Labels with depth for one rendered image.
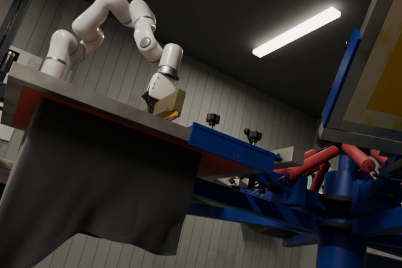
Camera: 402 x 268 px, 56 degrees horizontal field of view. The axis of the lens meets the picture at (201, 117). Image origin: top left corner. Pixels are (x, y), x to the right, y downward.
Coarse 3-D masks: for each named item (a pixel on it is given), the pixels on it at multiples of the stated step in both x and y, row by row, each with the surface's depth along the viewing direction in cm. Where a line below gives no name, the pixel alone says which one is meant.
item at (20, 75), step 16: (16, 64) 89; (16, 80) 90; (32, 80) 90; (48, 80) 92; (64, 80) 94; (16, 96) 102; (64, 96) 93; (80, 96) 95; (96, 96) 97; (112, 112) 98; (128, 112) 100; (144, 112) 102; (16, 128) 139; (144, 128) 104; (160, 128) 103; (176, 128) 106; (208, 176) 146; (224, 176) 140
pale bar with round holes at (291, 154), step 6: (276, 150) 126; (282, 150) 123; (288, 150) 120; (294, 150) 119; (300, 150) 120; (282, 156) 122; (288, 156) 119; (294, 156) 118; (300, 156) 119; (276, 162) 123; (282, 162) 121; (288, 162) 119; (294, 162) 118; (300, 162) 119; (276, 168) 129; (282, 168) 127
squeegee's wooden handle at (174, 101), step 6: (180, 90) 120; (168, 96) 125; (174, 96) 120; (180, 96) 119; (156, 102) 135; (162, 102) 129; (168, 102) 123; (174, 102) 118; (180, 102) 119; (156, 108) 132; (162, 108) 126; (174, 108) 117; (180, 108) 118
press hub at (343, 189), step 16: (320, 144) 188; (336, 144) 183; (352, 160) 175; (336, 176) 170; (352, 176) 167; (336, 192) 167; (336, 208) 164; (320, 224) 156; (336, 224) 152; (320, 240) 166; (336, 240) 159; (352, 240) 157; (320, 256) 162; (336, 256) 156; (352, 256) 155
